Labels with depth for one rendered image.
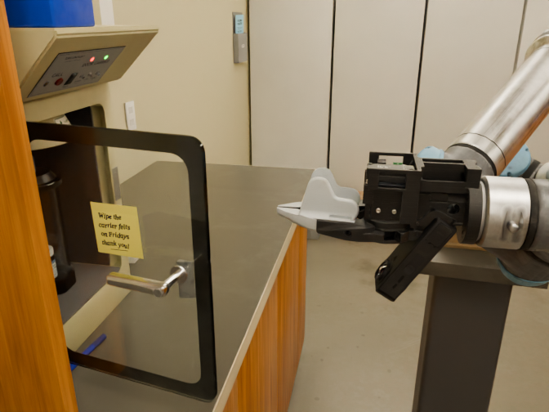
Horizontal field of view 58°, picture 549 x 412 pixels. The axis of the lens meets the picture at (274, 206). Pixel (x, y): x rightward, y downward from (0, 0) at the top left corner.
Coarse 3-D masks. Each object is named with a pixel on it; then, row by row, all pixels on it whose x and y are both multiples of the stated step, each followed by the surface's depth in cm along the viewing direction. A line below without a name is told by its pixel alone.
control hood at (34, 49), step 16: (16, 32) 63; (32, 32) 62; (48, 32) 62; (64, 32) 63; (80, 32) 67; (96, 32) 71; (112, 32) 75; (128, 32) 80; (144, 32) 86; (16, 48) 63; (32, 48) 63; (48, 48) 63; (64, 48) 66; (80, 48) 70; (96, 48) 75; (128, 48) 86; (144, 48) 92; (16, 64) 64; (32, 64) 64; (48, 64) 66; (112, 64) 86; (128, 64) 92; (32, 80) 66; (112, 80) 93; (32, 96) 71
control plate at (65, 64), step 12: (108, 48) 78; (120, 48) 82; (60, 60) 68; (72, 60) 71; (84, 60) 75; (96, 60) 79; (108, 60) 82; (48, 72) 68; (60, 72) 71; (72, 72) 75; (84, 72) 78; (36, 84) 68; (48, 84) 71; (60, 84) 75; (72, 84) 78; (84, 84) 83
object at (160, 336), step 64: (64, 128) 65; (64, 192) 69; (128, 192) 65; (192, 192) 61; (64, 256) 73; (192, 256) 64; (64, 320) 78; (128, 320) 73; (192, 320) 68; (192, 384) 72
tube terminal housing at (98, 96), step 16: (96, 0) 90; (96, 16) 91; (48, 96) 79; (64, 96) 83; (80, 96) 88; (96, 96) 93; (32, 112) 75; (48, 112) 79; (64, 112) 83; (96, 112) 98; (112, 112) 99
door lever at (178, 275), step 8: (112, 272) 65; (176, 272) 65; (184, 272) 65; (112, 280) 64; (120, 280) 64; (128, 280) 63; (136, 280) 63; (144, 280) 63; (152, 280) 63; (168, 280) 63; (176, 280) 65; (184, 280) 66; (128, 288) 63; (136, 288) 63; (144, 288) 62; (152, 288) 62; (160, 288) 62; (168, 288) 62; (160, 296) 62
